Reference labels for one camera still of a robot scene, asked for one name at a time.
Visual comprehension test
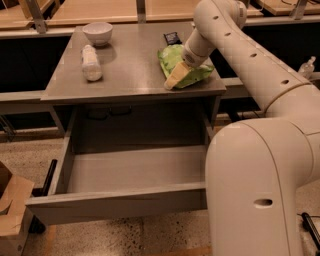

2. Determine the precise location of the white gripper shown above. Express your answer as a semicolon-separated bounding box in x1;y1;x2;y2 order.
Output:
164;29;216;90

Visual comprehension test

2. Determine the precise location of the green rice chip bag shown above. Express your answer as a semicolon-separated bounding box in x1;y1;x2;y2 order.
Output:
157;44;214;90

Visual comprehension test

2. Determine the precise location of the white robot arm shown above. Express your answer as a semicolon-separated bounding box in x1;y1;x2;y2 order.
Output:
165;0;320;256

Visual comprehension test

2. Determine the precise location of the grey cabinet with counter top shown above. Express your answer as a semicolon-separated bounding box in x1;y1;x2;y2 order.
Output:
40;21;227;154

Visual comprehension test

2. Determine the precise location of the open grey top drawer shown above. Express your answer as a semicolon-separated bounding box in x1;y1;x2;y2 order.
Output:
27;105;213;225

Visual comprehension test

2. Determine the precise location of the small black snack packet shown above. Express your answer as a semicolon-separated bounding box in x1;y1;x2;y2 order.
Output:
164;32;181;45

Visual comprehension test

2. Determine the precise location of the white ceramic bowl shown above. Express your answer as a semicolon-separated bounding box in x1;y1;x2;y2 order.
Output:
82;22;113;46

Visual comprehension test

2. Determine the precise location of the white plastic bottle lying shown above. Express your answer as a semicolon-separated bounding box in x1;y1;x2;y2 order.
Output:
81;45;102;82

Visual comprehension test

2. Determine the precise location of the brown cardboard box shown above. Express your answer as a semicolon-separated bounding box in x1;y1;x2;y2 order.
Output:
0;162;34;256

